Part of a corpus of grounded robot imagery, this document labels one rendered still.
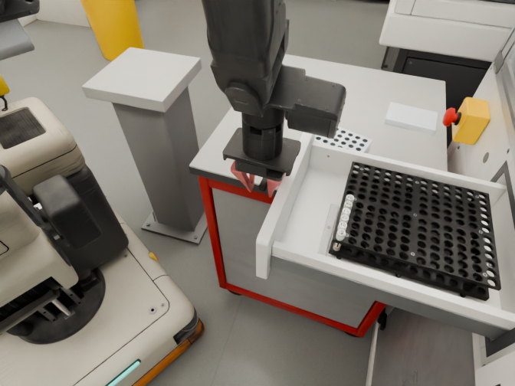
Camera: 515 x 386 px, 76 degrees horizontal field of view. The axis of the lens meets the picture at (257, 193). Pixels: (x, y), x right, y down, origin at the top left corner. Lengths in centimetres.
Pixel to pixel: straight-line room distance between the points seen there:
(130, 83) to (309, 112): 84
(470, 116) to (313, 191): 36
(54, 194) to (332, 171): 61
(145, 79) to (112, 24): 183
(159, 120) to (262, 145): 74
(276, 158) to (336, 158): 21
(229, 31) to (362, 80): 89
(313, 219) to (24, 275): 51
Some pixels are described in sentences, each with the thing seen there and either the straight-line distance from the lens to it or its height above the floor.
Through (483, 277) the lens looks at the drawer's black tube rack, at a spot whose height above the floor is 90.
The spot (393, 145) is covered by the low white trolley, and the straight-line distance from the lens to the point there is 90.
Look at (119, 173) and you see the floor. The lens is 199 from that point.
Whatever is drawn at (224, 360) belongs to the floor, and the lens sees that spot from 135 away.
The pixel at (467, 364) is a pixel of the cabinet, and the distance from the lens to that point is 67.
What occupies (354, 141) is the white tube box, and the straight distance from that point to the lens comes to 83.
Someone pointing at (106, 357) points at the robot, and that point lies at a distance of 114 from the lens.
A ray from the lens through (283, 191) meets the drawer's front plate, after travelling 50.
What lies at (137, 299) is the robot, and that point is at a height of 28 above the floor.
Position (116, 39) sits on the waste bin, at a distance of 300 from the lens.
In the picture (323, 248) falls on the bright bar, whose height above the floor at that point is 85.
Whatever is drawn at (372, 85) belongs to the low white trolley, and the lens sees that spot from 113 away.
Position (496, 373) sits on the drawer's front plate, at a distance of 53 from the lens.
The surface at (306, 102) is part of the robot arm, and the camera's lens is 37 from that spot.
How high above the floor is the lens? 130
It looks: 49 degrees down
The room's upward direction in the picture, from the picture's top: straight up
